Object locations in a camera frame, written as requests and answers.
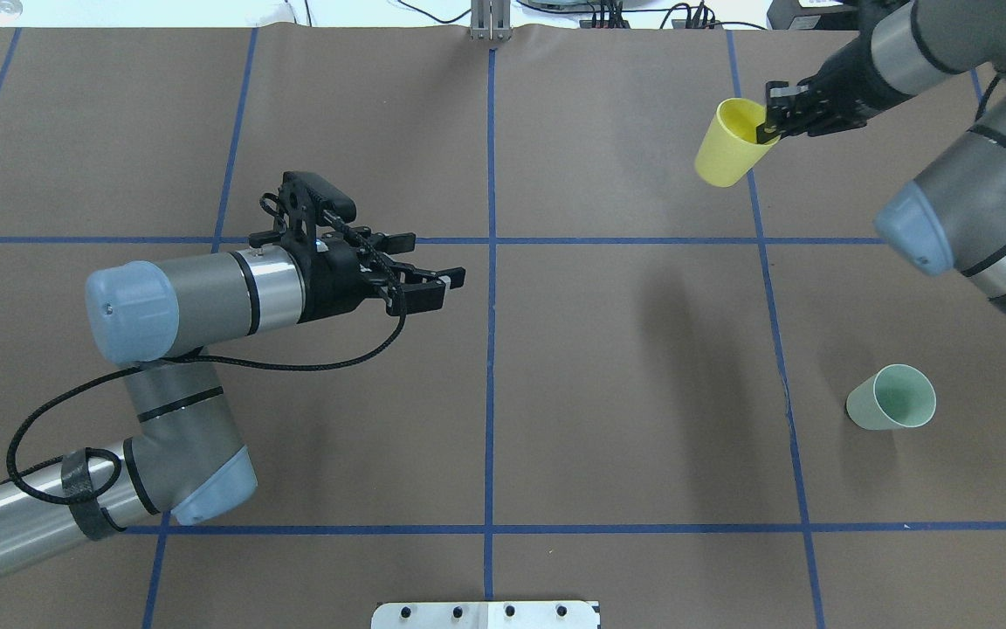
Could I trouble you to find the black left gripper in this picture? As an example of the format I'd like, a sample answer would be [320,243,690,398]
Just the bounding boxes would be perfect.
[297,230,466,323]

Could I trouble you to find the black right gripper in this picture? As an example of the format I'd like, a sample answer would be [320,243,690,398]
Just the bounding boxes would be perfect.
[755,35,892,146]

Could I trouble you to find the yellow plastic cup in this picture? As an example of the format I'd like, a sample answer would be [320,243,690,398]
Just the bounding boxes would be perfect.
[694,97,778,188]

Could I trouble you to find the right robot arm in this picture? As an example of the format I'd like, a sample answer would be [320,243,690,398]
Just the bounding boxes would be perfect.
[755,1,1006,315]

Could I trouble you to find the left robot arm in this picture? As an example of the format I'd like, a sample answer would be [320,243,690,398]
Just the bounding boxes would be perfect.
[0,227,466,578]

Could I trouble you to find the green plastic cup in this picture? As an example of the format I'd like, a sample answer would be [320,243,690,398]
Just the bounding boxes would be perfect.
[845,363,937,431]

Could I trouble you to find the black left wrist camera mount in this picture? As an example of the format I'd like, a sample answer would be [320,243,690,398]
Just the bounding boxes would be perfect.
[247,171,358,258]

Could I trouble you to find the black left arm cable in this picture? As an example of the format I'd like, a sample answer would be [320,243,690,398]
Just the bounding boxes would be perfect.
[5,197,408,508]

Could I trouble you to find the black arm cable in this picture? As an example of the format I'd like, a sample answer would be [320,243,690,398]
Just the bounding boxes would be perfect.
[5,197,408,508]
[973,74,1006,123]

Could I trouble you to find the black cables behind table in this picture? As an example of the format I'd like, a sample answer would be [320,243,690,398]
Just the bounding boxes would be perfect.
[289,0,770,31]

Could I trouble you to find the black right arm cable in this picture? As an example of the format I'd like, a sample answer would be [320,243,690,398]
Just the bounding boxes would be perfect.
[973,74,1006,123]

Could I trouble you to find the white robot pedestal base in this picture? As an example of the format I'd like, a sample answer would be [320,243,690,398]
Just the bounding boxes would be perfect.
[370,600,602,628]

